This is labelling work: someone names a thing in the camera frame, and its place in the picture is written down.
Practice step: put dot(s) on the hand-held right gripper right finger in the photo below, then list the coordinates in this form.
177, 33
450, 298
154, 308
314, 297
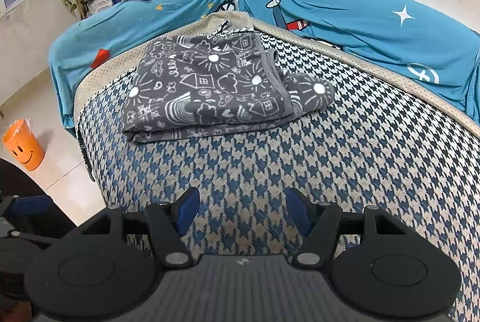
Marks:
300, 211

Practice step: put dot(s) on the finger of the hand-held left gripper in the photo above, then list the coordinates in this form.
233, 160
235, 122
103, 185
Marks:
30, 238
32, 204

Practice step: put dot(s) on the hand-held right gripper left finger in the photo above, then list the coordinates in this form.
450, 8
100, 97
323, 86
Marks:
187, 209

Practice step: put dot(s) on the grey patterned garment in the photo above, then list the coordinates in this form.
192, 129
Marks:
210, 89

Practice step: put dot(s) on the dark rounded object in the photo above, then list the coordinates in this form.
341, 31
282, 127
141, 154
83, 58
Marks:
33, 183

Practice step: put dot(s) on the houndstooth blanket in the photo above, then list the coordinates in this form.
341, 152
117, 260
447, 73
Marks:
337, 175

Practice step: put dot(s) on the orange smiley bin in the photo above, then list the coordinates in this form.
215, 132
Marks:
24, 147

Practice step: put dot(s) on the teal printed bed sheet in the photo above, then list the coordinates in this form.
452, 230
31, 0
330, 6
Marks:
356, 18

